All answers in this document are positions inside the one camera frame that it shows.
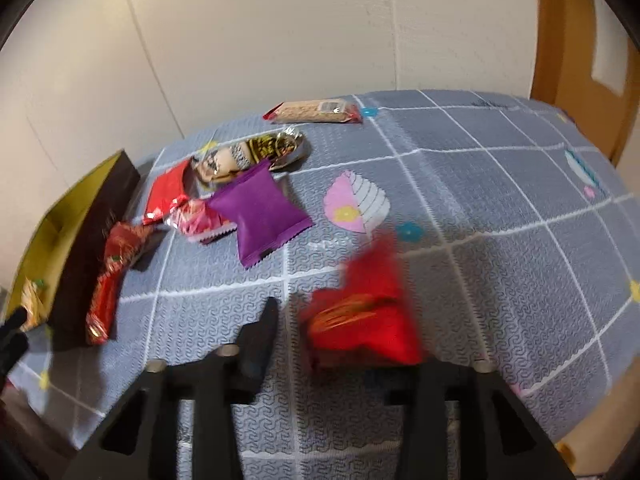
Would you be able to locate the wooden door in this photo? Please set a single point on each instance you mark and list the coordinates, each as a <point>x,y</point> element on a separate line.
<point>565,60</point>

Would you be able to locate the dark box with yellow inside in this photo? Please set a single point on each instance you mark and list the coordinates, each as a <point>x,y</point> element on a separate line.
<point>80,260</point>

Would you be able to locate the bright red snack packet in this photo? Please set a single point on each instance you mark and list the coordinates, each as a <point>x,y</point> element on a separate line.
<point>380,320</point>

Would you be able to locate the purple snack packet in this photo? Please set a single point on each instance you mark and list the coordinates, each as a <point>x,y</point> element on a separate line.
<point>260,215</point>

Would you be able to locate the orange snack packet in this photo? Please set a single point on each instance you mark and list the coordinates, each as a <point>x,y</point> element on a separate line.
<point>32,305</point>

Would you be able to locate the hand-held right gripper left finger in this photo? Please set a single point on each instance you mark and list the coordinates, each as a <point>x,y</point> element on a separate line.
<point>256,347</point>

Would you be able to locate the pink and red snack packet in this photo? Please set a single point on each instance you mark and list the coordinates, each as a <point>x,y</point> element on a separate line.
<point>200,221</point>

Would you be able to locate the long red snack packet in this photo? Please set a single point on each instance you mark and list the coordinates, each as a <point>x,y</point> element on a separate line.
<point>107,280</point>

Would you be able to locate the gold and black snack packet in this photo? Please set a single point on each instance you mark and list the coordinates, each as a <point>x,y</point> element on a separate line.
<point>276,147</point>

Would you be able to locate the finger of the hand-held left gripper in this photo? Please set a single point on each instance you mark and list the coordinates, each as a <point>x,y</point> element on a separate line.
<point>12,347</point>

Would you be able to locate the long cracker packet red ends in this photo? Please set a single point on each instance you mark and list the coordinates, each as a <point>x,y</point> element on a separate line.
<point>310,111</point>

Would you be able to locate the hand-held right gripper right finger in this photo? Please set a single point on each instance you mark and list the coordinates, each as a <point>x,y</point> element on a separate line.
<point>431,412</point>

